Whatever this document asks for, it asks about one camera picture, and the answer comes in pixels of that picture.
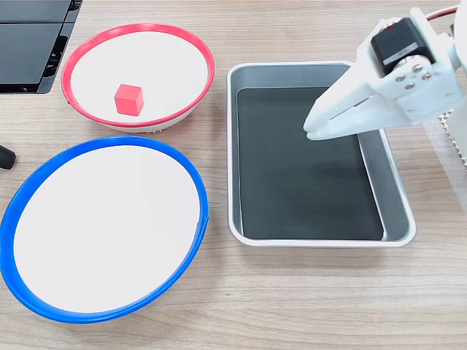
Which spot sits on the red cube block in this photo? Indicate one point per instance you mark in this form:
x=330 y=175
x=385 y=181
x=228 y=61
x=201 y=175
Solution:
x=127 y=100

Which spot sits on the black tray liner mat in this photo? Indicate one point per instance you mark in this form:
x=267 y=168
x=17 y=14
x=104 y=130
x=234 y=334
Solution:
x=310 y=189

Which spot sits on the silver metal tray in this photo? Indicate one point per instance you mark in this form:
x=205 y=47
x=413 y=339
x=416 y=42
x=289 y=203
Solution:
x=397 y=204

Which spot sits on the red-rimmed white dish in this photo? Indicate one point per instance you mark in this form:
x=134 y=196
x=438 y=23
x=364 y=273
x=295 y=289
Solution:
x=164 y=65

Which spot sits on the blue-rimmed white dish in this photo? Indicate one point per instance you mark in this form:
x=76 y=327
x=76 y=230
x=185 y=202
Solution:
x=106 y=229

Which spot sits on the white mesh mat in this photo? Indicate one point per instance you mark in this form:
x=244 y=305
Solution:
x=447 y=127

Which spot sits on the black flat panel device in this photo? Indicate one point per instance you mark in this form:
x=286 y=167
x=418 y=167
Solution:
x=25 y=54

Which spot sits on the black cylindrical object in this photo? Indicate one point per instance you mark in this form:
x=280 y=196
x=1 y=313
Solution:
x=6 y=157

